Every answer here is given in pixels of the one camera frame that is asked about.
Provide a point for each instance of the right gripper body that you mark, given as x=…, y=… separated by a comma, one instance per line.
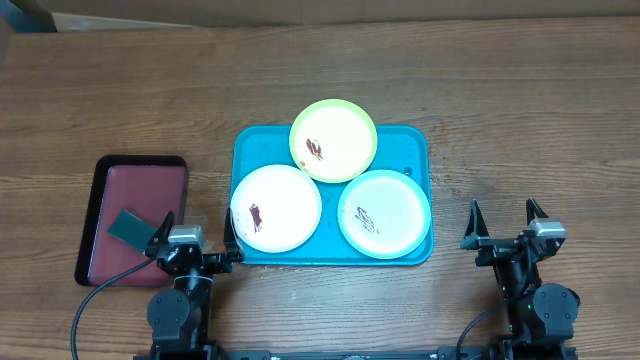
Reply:
x=496, y=252

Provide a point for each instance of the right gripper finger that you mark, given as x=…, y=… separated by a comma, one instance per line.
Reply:
x=533, y=210
x=476, y=233

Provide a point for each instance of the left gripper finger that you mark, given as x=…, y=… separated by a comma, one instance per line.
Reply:
x=160, y=237
x=234, y=250

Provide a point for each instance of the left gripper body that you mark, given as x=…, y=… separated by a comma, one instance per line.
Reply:
x=212, y=263

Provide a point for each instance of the green scrubbing sponge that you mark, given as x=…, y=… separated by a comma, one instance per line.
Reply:
x=132, y=230

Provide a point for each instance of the white plate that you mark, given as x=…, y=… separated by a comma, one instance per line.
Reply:
x=276, y=208

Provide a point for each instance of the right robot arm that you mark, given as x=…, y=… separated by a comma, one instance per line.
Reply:
x=540, y=315

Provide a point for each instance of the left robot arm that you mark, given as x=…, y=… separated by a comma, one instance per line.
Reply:
x=180, y=317

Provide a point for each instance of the black tray with red water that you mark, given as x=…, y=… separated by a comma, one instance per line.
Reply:
x=148, y=186

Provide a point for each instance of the blue plastic tray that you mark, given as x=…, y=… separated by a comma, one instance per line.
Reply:
x=401, y=148

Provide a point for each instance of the light blue rimmed plate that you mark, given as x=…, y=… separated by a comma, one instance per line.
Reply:
x=385, y=215

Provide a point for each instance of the green rimmed plate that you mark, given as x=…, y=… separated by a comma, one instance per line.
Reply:
x=333, y=140

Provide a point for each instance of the cardboard box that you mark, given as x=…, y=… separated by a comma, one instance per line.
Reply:
x=216, y=13

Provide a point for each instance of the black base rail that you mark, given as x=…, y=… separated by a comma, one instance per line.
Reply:
x=442, y=353

